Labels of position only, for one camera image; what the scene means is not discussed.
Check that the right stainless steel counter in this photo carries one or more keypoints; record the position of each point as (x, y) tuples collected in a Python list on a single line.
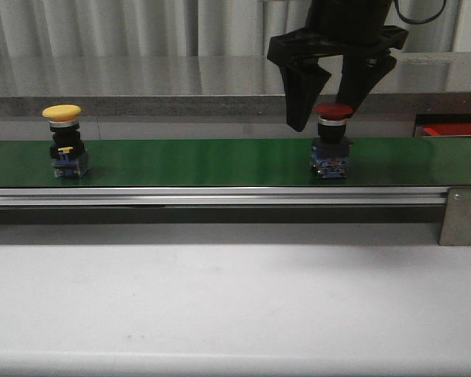
[(423, 83)]

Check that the red push button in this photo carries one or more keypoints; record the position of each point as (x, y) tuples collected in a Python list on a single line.
[(330, 150)]

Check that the red plastic tray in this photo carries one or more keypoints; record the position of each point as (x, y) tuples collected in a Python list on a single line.
[(447, 129)]

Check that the steel conveyor support bracket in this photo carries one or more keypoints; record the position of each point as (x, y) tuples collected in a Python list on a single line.
[(456, 227)]

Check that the aluminium conveyor side rail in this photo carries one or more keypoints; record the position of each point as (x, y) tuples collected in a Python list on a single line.
[(179, 196)]

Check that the grey pleated curtain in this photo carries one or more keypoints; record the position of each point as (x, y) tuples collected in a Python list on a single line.
[(188, 28)]

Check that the stainless steel counter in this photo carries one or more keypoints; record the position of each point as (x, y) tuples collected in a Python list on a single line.
[(423, 83), (142, 86)]

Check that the left stainless steel counter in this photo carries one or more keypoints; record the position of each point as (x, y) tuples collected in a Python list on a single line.
[(142, 86)]

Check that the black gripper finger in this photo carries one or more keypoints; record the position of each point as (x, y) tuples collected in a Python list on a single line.
[(303, 81), (359, 75)]

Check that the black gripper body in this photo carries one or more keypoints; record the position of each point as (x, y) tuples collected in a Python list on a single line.
[(334, 28)]

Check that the yellow push button on belt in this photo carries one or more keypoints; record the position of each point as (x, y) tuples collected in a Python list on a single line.
[(68, 153)]

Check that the green conveyor belt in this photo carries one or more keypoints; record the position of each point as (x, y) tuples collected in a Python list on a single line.
[(373, 161)]

